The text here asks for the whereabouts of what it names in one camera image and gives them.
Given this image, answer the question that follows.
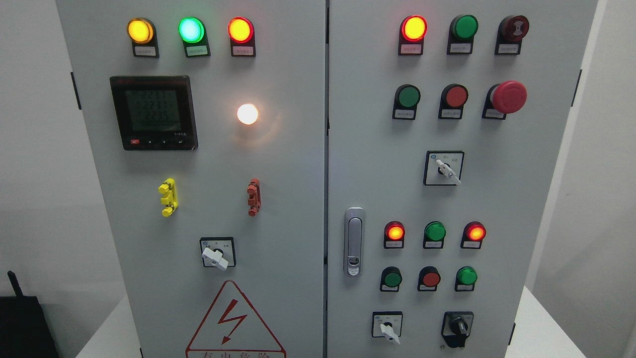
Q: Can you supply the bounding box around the black box with antenna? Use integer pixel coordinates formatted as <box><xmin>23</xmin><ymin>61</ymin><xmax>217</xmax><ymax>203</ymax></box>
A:
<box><xmin>0</xmin><ymin>270</ymin><xmax>59</xmax><ymax>358</ymax></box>

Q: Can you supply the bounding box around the red lit indicator lower right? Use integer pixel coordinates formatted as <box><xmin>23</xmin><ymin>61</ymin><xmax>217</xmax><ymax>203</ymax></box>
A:
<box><xmin>460</xmin><ymin>221</ymin><xmax>486</xmax><ymax>250</ymax></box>

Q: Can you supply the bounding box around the green push button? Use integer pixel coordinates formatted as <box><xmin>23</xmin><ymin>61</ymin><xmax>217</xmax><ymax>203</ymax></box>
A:
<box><xmin>392</xmin><ymin>84</ymin><xmax>421</xmax><ymax>120</ymax></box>
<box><xmin>454</xmin><ymin>267</ymin><xmax>478</xmax><ymax>292</ymax></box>
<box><xmin>380</xmin><ymin>267</ymin><xmax>403</xmax><ymax>292</ymax></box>

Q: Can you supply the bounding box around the black rotary knob switch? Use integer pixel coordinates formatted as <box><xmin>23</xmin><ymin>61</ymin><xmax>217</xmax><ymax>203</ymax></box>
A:
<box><xmin>441</xmin><ymin>311</ymin><xmax>474</xmax><ymax>349</ymax></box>

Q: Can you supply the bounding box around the green lit indicator light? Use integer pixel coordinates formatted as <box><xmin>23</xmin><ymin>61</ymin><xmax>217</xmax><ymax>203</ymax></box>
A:
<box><xmin>178</xmin><ymin>16</ymin><xmax>211</xmax><ymax>58</ymax></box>

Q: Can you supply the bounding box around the white selector switch upper right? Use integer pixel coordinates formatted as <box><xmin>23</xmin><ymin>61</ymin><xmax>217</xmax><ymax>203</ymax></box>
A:
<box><xmin>423</xmin><ymin>151</ymin><xmax>464</xmax><ymax>186</ymax></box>

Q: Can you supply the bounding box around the red lit indicator top right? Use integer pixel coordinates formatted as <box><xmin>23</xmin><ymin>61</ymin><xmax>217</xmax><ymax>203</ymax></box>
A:
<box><xmin>397</xmin><ymin>14</ymin><xmax>428</xmax><ymax>55</ymax></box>

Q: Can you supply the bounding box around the red terminal connector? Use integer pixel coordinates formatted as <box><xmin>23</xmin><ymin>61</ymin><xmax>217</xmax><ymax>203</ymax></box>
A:
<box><xmin>246</xmin><ymin>178</ymin><xmax>261</xmax><ymax>217</ymax></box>

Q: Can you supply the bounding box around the silver door lock handle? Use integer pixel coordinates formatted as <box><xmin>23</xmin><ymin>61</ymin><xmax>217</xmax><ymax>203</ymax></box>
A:
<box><xmin>343</xmin><ymin>207</ymin><xmax>365</xmax><ymax>277</ymax></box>

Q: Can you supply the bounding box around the yellow terminal connector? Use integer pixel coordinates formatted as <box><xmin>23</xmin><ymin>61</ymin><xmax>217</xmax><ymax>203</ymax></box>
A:
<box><xmin>158</xmin><ymin>178</ymin><xmax>178</xmax><ymax>217</ymax></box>

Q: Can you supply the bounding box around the red push button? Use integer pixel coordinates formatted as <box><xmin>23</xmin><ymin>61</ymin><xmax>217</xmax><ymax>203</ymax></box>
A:
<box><xmin>438</xmin><ymin>84</ymin><xmax>469</xmax><ymax>119</ymax></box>
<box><xmin>417</xmin><ymin>267</ymin><xmax>441</xmax><ymax>291</ymax></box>

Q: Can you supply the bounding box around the red high voltage warning sticker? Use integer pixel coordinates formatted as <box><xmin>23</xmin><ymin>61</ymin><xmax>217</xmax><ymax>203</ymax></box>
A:
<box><xmin>185</xmin><ymin>279</ymin><xmax>287</xmax><ymax>358</ymax></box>

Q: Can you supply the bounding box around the red lit indicator light left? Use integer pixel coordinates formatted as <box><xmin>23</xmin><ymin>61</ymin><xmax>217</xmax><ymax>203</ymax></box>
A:
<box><xmin>228</xmin><ymin>17</ymin><xmax>256</xmax><ymax>57</ymax></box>

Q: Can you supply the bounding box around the green indicator top right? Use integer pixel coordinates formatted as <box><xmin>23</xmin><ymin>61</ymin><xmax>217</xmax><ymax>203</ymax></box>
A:
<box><xmin>447</xmin><ymin>14</ymin><xmax>479</xmax><ymax>55</ymax></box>

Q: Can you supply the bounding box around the grey electrical cabinet left door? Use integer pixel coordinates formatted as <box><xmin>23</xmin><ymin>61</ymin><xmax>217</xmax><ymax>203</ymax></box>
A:
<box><xmin>57</xmin><ymin>0</ymin><xmax>326</xmax><ymax>358</ymax></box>

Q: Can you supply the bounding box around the red lit indicator lower left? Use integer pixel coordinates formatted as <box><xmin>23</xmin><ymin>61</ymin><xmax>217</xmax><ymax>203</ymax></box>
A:
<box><xmin>383</xmin><ymin>221</ymin><xmax>406</xmax><ymax>249</ymax></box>

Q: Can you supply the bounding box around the red push button lower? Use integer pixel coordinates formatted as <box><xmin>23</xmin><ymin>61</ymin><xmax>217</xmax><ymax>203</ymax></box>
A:
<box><xmin>417</xmin><ymin>267</ymin><xmax>441</xmax><ymax>291</ymax></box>

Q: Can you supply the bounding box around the red emergency stop mushroom button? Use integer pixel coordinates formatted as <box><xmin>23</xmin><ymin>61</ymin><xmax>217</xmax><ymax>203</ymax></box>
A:
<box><xmin>481</xmin><ymin>80</ymin><xmax>527</xmax><ymax>120</ymax></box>

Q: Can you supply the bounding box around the red push button upper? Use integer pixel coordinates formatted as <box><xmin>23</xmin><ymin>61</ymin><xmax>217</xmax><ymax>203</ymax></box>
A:
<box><xmin>438</xmin><ymin>84</ymin><xmax>469</xmax><ymax>119</ymax></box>

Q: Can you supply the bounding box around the grey electrical cabinet right door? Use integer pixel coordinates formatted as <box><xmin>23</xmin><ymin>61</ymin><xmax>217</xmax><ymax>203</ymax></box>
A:
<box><xmin>326</xmin><ymin>0</ymin><xmax>597</xmax><ymax>358</ymax></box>

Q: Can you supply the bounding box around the red black buzzer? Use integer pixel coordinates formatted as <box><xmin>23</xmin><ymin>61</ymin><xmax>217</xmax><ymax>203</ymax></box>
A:
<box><xmin>494</xmin><ymin>14</ymin><xmax>529</xmax><ymax>55</ymax></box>

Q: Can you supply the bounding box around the white selector switch left door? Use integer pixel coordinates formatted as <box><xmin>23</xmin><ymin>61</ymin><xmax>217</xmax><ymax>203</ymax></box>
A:
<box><xmin>199</xmin><ymin>237</ymin><xmax>236</xmax><ymax>270</ymax></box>

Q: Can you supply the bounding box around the green push button upper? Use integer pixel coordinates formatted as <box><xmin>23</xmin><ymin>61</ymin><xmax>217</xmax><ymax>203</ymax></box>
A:
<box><xmin>392</xmin><ymin>84</ymin><xmax>421</xmax><ymax>120</ymax></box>

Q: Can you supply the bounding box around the black digital power meter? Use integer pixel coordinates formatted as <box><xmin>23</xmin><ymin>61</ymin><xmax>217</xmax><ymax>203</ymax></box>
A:
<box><xmin>109</xmin><ymin>75</ymin><xmax>198</xmax><ymax>151</ymax></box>

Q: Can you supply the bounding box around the white lit indicator light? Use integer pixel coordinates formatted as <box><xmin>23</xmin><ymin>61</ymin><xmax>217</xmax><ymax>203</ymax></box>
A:
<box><xmin>237</xmin><ymin>103</ymin><xmax>259</xmax><ymax>125</ymax></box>

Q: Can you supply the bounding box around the white selector switch bottom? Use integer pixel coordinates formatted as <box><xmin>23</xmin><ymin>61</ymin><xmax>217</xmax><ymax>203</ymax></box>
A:
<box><xmin>372</xmin><ymin>311</ymin><xmax>403</xmax><ymax>345</ymax></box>

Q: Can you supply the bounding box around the yellow indicator light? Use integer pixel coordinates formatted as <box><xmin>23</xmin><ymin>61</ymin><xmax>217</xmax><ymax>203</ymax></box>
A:
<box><xmin>127</xmin><ymin>17</ymin><xmax>159</xmax><ymax>58</ymax></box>

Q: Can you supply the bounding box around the green push button lower right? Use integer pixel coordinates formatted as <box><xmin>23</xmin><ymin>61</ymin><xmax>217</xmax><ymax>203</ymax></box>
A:
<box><xmin>454</xmin><ymin>267</ymin><xmax>478</xmax><ymax>292</ymax></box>

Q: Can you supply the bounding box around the white selector switch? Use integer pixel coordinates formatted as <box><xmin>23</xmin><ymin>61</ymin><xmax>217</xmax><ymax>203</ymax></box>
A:
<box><xmin>372</xmin><ymin>311</ymin><xmax>403</xmax><ymax>345</ymax></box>
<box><xmin>423</xmin><ymin>151</ymin><xmax>464</xmax><ymax>186</ymax></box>

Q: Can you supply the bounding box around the green indicator lower middle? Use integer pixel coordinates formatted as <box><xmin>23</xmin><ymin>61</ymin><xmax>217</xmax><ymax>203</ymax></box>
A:
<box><xmin>422</xmin><ymin>221</ymin><xmax>447</xmax><ymax>250</ymax></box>

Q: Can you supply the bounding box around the green push button lower left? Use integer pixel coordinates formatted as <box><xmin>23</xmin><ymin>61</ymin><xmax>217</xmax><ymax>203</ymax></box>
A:
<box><xmin>380</xmin><ymin>267</ymin><xmax>403</xmax><ymax>292</ymax></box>

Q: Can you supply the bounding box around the grey electrical cabinet door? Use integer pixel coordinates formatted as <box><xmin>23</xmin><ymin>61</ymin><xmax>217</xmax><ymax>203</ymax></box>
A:
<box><xmin>57</xmin><ymin>0</ymin><xmax>326</xmax><ymax>358</ymax></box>
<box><xmin>326</xmin><ymin>0</ymin><xmax>597</xmax><ymax>358</ymax></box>

